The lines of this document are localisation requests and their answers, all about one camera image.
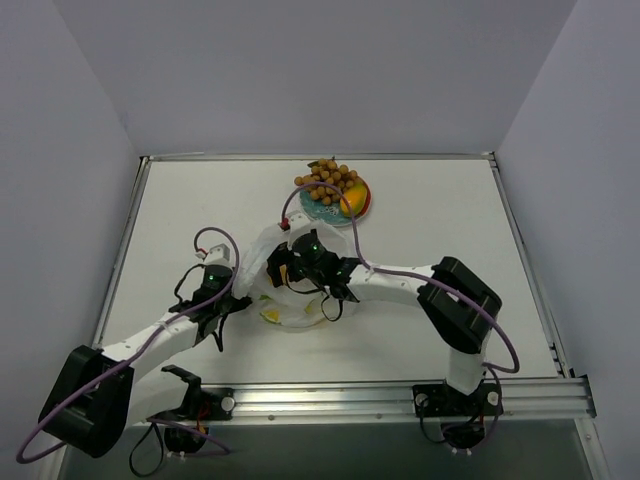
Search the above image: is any white printed plastic bag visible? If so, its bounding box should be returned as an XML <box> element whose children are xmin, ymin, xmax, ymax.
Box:
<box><xmin>232</xmin><ymin>218</ymin><xmax>355</xmax><ymax>329</ymax></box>

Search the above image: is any fake yellow green mango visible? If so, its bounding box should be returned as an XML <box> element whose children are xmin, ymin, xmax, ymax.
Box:
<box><xmin>340</xmin><ymin>183</ymin><xmax>370</xmax><ymax>217</ymax></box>

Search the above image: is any fake longan fruit bunch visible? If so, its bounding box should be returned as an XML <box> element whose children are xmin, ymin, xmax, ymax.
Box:
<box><xmin>293</xmin><ymin>157</ymin><xmax>362</xmax><ymax>206</ymax></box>

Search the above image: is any fake orange fruit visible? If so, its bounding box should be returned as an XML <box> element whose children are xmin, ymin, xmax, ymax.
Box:
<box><xmin>279</xmin><ymin>265</ymin><xmax>288</xmax><ymax>284</ymax></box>

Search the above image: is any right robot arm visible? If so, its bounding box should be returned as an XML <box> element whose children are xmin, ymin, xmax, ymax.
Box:
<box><xmin>266</xmin><ymin>229</ymin><xmax>502</xmax><ymax>413</ymax></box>

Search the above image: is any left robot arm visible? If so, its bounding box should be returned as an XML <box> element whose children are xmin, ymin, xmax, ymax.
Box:
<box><xmin>38</xmin><ymin>264</ymin><xmax>251</xmax><ymax>458</ymax></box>

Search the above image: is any red floral plate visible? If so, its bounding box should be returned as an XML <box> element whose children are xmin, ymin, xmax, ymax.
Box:
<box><xmin>298</xmin><ymin>180</ymin><xmax>372</xmax><ymax>227</ymax></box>

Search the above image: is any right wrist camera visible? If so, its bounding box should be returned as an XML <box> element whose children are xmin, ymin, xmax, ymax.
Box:
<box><xmin>279</xmin><ymin>211</ymin><xmax>310</xmax><ymax>235</ymax></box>

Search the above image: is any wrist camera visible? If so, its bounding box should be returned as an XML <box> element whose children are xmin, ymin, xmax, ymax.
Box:
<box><xmin>195</xmin><ymin>243</ymin><xmax>231</xmax><ymax>268</ymax></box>
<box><xmin>279</xmin><ymin>211</ymin><xmax>310</xmax><ymax>235</ymax></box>

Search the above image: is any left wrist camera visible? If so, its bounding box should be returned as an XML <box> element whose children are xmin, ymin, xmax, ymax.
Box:
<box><xmin>195</xmin><ymin>243</ymin><xmax>231</xmax><ymax>268</ymax></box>

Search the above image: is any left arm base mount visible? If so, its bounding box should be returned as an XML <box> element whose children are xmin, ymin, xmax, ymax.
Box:
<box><xmin>156</xmin><ymin>388</ymin><xmax>235</xmax><ymax>457</ymax></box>

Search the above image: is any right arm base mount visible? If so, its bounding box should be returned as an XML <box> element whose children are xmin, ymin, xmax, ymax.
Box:
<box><xmin>412</xmin><ymin>381</ymin><xmax>504</xmax><ymax>456</ymax></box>

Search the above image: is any aluminium front rail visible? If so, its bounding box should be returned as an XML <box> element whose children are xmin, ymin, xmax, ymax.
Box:
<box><xmin>202</xmin><ymin>378</ymin><xmax>596</xmax><ymax>426</ymax></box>

